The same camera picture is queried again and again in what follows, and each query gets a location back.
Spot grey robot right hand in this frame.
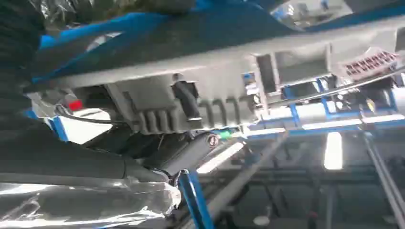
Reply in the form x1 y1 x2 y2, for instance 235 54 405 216
0 121 223 229

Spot crinkled silver plastic film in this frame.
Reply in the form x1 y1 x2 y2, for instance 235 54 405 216
28 0 197 31

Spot pale connector block red slots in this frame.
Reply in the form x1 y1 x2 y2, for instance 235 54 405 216
337 47 401 82

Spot black cable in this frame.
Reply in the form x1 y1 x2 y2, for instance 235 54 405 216
55 105 129 125

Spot blue metal rack frame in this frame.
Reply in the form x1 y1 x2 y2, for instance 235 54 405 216
25 0 405 229

